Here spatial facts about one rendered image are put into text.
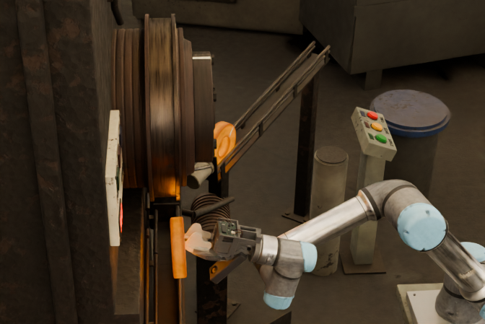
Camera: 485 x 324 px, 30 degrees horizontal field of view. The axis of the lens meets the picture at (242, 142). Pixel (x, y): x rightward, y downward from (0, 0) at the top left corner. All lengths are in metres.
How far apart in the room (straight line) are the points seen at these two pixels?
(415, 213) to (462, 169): 1.80
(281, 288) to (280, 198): 1.52
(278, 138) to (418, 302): 1.53
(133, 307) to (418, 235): 0.77
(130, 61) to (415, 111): 1.78
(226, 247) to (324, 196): 1.03
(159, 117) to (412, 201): 0.73
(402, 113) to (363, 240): 0.55
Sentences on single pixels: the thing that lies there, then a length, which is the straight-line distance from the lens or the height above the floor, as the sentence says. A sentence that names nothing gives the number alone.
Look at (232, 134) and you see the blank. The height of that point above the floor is 0.72.
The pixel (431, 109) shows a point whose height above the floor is 0.43.
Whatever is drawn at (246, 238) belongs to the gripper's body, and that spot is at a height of 0.85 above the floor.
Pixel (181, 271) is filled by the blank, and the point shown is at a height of 0.81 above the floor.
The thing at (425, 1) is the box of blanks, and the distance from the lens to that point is 4.56.
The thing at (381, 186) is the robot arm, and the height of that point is 0.86.
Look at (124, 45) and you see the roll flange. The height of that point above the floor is 1.31.
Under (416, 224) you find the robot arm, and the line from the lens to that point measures 2.37.
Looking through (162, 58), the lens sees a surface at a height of 1.31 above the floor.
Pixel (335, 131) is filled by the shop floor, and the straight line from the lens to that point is 4.30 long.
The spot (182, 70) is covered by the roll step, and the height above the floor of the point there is 1.28.
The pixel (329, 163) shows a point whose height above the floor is 0.52.
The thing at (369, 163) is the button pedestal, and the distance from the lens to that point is 3.24.
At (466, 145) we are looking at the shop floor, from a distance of 4.33.
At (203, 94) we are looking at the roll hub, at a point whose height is 1.21.
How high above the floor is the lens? 2.30
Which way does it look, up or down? 33 degrees down
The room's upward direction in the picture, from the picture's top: 1 degrees clockwise
